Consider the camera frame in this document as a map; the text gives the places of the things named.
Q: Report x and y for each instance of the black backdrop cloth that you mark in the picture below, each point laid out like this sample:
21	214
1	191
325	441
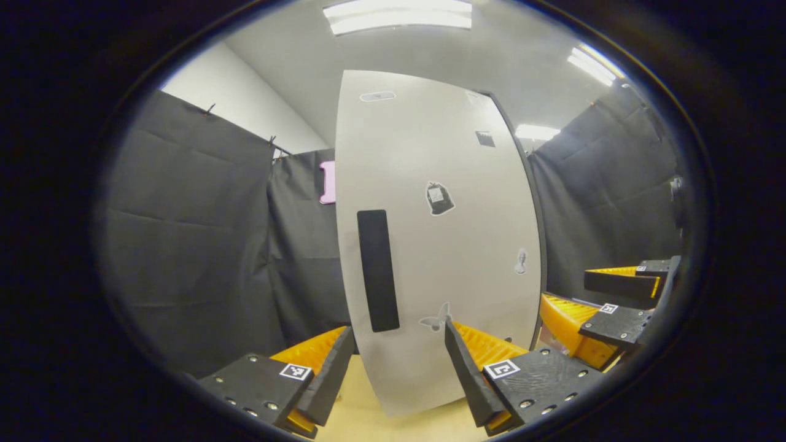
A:
184	233

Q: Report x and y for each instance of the small ceiling light panel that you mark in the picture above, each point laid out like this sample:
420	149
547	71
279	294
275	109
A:
537	132

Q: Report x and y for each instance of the large ceiling light panel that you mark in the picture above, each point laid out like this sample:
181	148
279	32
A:
399	15

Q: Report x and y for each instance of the long ceiling light panel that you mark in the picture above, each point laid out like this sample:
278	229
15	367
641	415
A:
592	64

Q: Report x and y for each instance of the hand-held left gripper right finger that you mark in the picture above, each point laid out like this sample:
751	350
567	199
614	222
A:
470	380

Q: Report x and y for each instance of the grey cabinet door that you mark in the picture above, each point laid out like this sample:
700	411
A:
466	258

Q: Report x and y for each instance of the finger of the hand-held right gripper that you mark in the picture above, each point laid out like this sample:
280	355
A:
617	325
617	284

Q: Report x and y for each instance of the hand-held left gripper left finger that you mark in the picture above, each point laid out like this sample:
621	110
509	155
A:
331	380

